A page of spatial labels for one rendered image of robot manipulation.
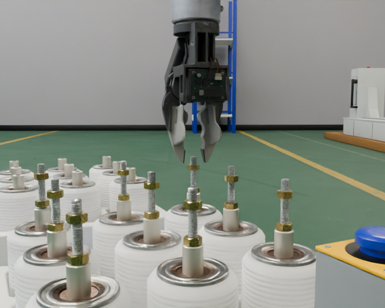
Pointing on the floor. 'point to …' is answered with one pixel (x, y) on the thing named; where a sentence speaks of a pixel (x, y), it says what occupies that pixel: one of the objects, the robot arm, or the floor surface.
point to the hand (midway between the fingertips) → (192, 154)
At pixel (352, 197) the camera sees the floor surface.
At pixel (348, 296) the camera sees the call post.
